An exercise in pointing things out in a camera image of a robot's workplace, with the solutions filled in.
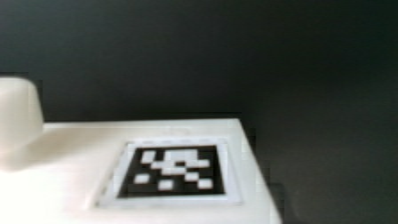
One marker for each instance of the white front drawer box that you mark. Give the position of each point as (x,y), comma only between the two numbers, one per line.
(150,172)

